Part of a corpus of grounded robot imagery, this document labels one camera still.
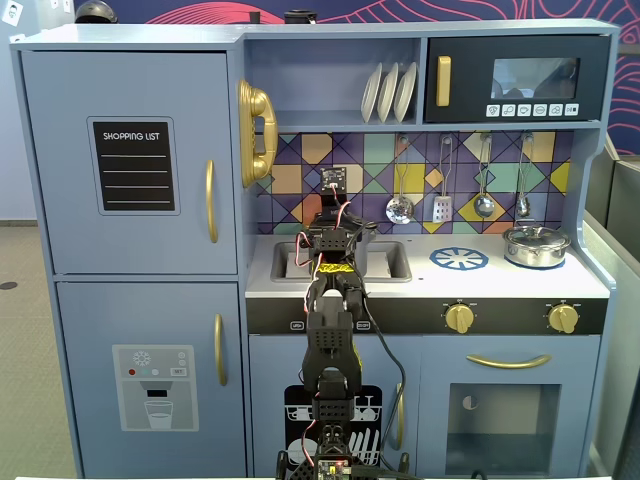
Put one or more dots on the dark microwave door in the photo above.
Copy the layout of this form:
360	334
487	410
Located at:
470	55

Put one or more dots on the gray water dispenser sticker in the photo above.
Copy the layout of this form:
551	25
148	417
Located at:
155	395

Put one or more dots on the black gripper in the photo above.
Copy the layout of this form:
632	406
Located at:
332	209

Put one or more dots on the blue dishwasher door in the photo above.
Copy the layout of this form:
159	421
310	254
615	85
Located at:
267	360

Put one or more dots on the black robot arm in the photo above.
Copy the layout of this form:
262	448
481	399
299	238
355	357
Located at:
327	340

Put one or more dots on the black helmet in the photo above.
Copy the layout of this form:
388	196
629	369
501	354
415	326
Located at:
96	11

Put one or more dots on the steel ladle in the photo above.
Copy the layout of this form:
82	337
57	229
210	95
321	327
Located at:
483	206

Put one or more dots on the round floor outlet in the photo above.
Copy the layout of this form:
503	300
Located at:
7	285

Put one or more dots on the steel pot lid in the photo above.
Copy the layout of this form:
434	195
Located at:
547	235

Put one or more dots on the blue toy kitchen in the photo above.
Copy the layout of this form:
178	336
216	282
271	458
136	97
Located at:
150	37

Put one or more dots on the black wrist camera board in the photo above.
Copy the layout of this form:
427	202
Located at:
334	179

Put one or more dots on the white toy plate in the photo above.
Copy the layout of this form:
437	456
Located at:
370	95
387	92
406	90

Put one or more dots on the black white dishwasher sticker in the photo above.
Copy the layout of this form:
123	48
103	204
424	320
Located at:
296	400

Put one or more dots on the gold stove knob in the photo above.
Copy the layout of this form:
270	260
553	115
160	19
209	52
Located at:
460	317
564	318

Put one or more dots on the white wall photo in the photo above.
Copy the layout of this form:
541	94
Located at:
13	11

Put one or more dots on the steel skimmer spoon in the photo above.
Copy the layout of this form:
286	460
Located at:
400	210

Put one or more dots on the blue oven door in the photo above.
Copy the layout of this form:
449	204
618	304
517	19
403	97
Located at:
435	415

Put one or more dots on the robot controller board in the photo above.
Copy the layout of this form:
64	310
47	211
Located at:
332	469

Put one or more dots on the steel slotted spatula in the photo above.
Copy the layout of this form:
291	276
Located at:
443	210

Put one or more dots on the black round container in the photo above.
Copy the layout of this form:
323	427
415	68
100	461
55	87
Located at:
300	16

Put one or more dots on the steel gray pot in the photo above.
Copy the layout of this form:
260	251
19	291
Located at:
535	256

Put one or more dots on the black shopping list board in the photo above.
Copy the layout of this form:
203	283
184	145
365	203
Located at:
135	155

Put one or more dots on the steel small spoon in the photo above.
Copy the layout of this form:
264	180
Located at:
523	205

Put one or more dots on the gray sink basin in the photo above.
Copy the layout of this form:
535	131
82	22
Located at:
395	260

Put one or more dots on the blue fridge door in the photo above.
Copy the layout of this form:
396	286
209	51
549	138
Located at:
60	150

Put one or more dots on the blue freezer door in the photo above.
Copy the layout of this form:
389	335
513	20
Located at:
90	320

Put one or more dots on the gold toy telephone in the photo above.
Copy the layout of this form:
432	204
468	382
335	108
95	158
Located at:
257	102

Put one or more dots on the yellow tape band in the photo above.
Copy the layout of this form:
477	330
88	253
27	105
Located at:
334	268

